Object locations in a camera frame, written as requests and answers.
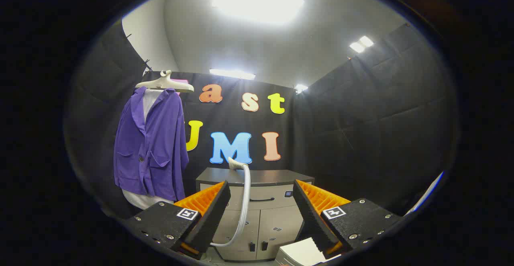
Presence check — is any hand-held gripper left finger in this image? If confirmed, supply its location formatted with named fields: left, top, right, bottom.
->
left=124, top=181, right=232, bottom=260

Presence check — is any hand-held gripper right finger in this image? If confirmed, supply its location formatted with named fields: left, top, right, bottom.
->
left=292, top=179, right=403, bottom=258

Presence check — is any white garment steamer with hose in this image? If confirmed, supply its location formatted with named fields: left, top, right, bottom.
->
left=210, top=157, right=252, bottom=248

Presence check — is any purple corduroy jacket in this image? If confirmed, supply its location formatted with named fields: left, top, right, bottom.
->
left=113, top=86, right=190, bottom=202

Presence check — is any white plastic clothes hanger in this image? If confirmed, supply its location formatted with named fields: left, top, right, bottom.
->
left=135, top=70, right=195, bottom=94

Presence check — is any white box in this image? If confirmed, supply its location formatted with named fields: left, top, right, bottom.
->
left=274, top=237, right=342, bottom=266

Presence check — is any grey cabinet with dark top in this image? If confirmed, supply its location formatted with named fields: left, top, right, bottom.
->
left=196, top=168, right=315, bottom=262

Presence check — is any black backdrop cloth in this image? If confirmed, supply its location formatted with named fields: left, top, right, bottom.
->
left=143, top=71, right=298, bottom=197

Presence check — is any plain black side cloth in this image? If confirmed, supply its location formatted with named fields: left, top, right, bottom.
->
left=66, top=19, right=147, bottom=218
left=293, top=23, right=458, bottom=218

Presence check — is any white mannequin torso form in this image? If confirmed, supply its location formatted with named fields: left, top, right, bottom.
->
left=122, top=89, right=176, bottom=211

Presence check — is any long ceiling light strip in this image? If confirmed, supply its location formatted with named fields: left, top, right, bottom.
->
left=209, top=69, right=256, bottom=80

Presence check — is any large square ceiling light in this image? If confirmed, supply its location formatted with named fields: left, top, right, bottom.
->
left=212, top=0, right=305, bottom=25

